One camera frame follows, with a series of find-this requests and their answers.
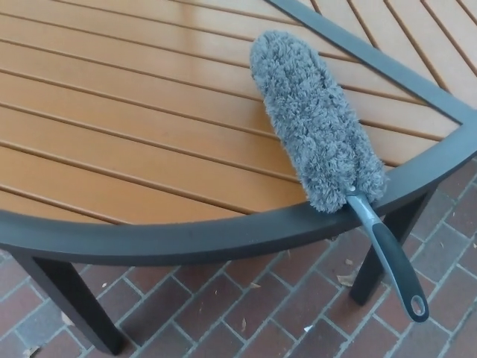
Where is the wooden slat patio table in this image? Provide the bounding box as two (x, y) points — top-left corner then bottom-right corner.
(0, 0), (477, 268)

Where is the grey fluffy microfiber duster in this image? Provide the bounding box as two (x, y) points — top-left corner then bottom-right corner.
(248, 29), (431, 323)

